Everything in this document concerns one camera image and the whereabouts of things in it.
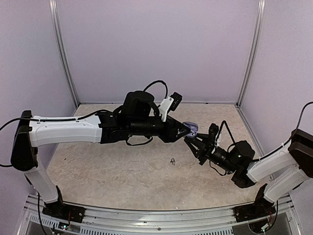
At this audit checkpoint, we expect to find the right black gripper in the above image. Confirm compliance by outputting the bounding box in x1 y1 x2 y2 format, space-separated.
184 133 238 174

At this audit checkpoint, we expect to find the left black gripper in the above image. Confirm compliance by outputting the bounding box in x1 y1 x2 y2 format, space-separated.
130 115 191 143

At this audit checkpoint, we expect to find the grey oval earbud case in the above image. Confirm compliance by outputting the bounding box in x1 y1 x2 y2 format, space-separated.
183 121 199 138

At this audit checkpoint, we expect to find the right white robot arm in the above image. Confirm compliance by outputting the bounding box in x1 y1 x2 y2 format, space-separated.
184 129 313 217

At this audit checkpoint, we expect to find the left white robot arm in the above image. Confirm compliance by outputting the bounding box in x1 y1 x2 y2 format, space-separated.
11 91 191 218

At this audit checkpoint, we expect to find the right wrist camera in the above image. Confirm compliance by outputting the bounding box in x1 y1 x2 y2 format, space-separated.
208 123 220 147

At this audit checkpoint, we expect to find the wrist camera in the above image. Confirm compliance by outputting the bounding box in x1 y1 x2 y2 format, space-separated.
158 92 182 122
208 123 220 147

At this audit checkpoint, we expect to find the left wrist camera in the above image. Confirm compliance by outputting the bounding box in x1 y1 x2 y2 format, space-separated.
158 92 182 122

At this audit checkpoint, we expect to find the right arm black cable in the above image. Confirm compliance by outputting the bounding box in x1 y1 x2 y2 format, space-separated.
209 101 313 177

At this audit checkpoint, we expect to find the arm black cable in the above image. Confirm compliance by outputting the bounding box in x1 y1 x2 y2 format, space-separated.
209 101 313 177
0 80 169 168

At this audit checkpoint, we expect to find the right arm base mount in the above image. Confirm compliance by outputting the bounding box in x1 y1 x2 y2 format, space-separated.
233 184 276 222

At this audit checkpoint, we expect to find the front aluminium rail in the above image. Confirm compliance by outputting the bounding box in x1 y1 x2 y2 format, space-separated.
15 194 303 235

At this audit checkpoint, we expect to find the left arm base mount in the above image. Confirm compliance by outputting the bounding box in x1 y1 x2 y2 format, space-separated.
43 196 86 223

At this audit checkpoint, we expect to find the right aluminium frame post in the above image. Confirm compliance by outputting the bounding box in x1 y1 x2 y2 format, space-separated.
236 0 266 109

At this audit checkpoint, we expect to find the aluminium frame post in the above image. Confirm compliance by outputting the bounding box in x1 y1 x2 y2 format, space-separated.
49 0 80 108
236 0 266 109

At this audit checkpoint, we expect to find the left aluminium frame post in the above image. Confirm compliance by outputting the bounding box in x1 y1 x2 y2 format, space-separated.
49 0 80 108

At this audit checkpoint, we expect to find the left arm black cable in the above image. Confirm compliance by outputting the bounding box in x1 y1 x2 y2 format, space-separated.
0 80 169 168

